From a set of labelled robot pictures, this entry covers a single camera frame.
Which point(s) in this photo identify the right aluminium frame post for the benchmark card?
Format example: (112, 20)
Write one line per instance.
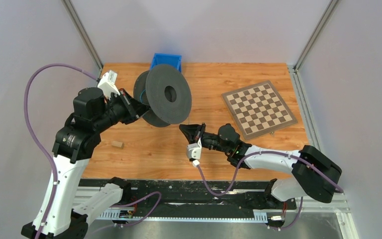
(325, 17)

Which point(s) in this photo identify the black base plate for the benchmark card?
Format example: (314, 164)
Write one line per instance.
(191, 198)

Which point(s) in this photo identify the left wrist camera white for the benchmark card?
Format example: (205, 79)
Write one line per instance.
(107, 84)

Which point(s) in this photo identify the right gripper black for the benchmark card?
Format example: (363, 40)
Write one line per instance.
(193, 132)

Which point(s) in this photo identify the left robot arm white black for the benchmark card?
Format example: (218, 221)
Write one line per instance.
(73, 148)

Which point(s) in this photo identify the left aluminium frame post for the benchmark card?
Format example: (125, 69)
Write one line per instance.
(74, 16)

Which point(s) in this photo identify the dark grey cable spool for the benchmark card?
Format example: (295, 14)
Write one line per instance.
(168, 94)

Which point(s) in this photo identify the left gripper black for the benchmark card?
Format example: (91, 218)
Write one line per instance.
(134, 108)

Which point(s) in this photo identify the slotted grey cable duct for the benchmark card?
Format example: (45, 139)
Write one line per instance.
(253, 217)

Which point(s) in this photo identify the wooden chessboard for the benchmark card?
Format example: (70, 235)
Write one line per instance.
(258, 109)

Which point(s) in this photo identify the aluminium frame post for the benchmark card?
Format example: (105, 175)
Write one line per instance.
(325, 17)
(74, 16)

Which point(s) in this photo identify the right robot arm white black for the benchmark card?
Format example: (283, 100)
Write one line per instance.
(312, 173)

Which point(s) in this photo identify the blue plastic bin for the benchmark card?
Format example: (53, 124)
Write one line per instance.
(169, 59)

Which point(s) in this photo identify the small wooden block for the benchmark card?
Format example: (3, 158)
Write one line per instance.
(117, 144)

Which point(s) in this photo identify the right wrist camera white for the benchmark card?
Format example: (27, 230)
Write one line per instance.
(194, 152)

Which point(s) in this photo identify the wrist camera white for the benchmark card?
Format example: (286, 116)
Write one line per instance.
(194, 152)
(107, 84)

